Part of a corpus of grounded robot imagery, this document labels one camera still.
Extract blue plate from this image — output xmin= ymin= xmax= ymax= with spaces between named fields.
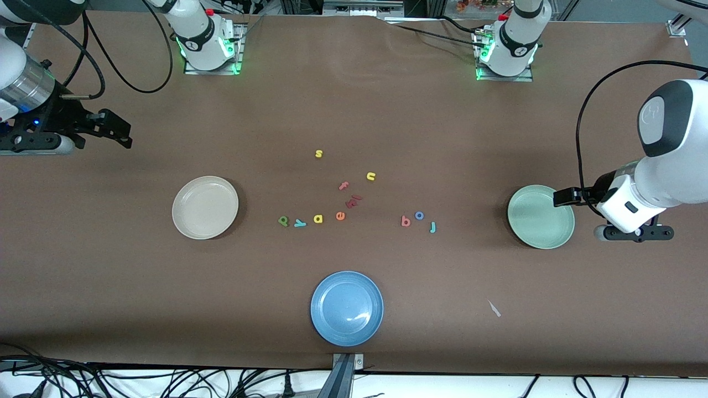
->
xmin=310 ymin=270 xmax=384 ymax=348

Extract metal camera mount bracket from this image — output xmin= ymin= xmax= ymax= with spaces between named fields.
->
xmin=318 ymin=353 xmax=366 ymax=398

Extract grey metal box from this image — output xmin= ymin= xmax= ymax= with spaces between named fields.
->
xmin=322 ymin=0 xmax=405 ymax=17

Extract brown table cover sheet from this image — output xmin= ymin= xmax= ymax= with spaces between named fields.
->
xmin=0 ymin=10 xmax=708 ymax=378

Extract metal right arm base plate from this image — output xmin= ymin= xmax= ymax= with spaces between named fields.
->
xmin=184 ymin=22 xmax=245 ymax=76

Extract orange dried flowers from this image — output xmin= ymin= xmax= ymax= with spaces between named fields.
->
xmin=456 ymin=0 xmax=511 ymax=13

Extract beige plate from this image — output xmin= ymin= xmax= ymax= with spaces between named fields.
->
xmin=171 ymin=176 xmax=240 ymax=240

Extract aluminium frame corner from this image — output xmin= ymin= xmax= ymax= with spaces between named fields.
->
xmin=665 ymin=15 xmax=693 ymax=39

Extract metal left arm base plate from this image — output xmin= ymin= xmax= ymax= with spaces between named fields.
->
xmin=473 ymin=30 xmax=535 ymax=83

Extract black cable on table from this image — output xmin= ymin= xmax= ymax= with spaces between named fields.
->
xmin=440 ymin=15 xmax=490 ymax=35
xmin=384 ymin=22 xmax=483 ymax=49

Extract green plate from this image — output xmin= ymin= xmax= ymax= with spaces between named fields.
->
xmin=507 ymin=185 xmax=576 ymax=250

